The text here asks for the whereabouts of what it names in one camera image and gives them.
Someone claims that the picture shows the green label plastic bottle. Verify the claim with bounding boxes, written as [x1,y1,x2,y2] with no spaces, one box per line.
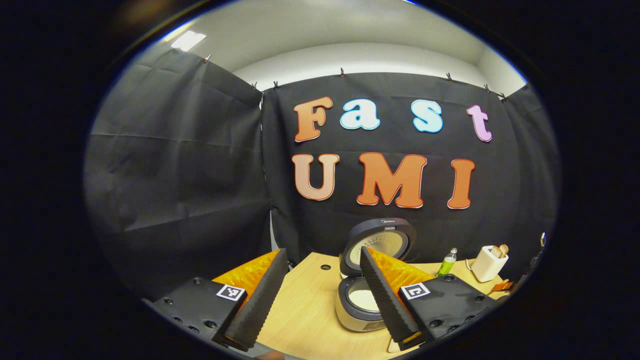
[437,248,458,277]

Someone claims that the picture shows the black backdrop cloth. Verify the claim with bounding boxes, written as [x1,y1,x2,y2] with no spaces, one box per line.
[84,47,561,306]

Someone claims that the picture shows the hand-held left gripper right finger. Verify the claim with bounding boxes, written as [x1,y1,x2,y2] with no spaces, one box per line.
[359,246,501,351]

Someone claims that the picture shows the ceiling light panel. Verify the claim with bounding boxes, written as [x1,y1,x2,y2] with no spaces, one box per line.
[170,31,207,52]

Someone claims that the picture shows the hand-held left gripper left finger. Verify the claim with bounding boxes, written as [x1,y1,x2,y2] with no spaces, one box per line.
[142,248,290,352]

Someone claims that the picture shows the white toaster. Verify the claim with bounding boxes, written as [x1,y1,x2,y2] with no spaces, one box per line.
[471,244,510,283]

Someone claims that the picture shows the dark grey rice cooker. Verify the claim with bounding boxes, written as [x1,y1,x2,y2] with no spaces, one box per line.
[335,217,418,333]

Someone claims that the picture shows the row of black cloth clips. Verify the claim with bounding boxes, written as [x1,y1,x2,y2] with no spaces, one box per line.
[204,54,508,101]

